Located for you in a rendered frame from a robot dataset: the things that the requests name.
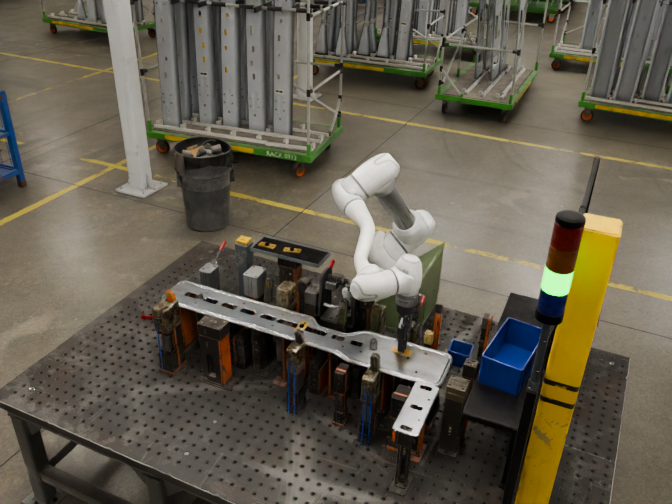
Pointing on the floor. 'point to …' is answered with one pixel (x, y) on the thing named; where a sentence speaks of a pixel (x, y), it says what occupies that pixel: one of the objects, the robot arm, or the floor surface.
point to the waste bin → (204, 181)
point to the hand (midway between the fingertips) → (402, 343)
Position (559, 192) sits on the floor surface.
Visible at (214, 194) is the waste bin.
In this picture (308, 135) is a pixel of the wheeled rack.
